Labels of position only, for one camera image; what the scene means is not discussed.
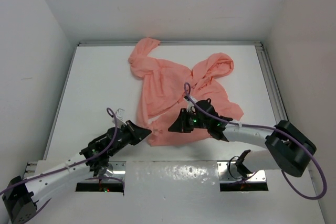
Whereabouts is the metal base rail plate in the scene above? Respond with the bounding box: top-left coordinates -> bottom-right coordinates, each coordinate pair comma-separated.
26,160 -> 269,183

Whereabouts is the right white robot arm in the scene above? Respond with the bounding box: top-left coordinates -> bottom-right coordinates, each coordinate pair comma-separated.
168,99 -> 317,177

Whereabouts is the purple cable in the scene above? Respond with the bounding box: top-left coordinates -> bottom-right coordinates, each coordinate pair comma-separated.
183,82 -> 328,199
0,107 -> 124,214

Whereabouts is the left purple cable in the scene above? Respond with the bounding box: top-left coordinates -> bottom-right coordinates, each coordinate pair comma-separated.
0,107 -> 124,214

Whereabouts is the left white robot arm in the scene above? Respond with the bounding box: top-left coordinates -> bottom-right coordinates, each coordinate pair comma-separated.
1,121 -> 152,223

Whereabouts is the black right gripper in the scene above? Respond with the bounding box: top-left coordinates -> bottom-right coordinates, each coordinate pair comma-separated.
169,108 -> 209,133

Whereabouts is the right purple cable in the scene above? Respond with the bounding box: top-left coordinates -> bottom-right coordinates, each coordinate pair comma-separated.
183,82 -> 328,199

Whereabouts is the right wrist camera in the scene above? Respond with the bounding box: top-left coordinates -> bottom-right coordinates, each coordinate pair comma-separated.
184,95 -> 197,112

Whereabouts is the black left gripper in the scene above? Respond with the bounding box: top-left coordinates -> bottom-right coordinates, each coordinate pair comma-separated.
109,120 -> 151,156

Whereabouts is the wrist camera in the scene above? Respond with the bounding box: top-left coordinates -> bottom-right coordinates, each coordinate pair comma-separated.
184,95 -> 197,112
114,108 -> 125,128

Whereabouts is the salmon pink hooded jacket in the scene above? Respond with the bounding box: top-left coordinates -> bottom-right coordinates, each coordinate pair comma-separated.
128,38 -> 244,146

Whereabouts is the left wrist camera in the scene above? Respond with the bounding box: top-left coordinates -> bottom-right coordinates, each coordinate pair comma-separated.
114,108 -> 125,128

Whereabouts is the aluminium frame rail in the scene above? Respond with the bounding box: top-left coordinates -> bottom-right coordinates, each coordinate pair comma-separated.
71,42 -> 286,125

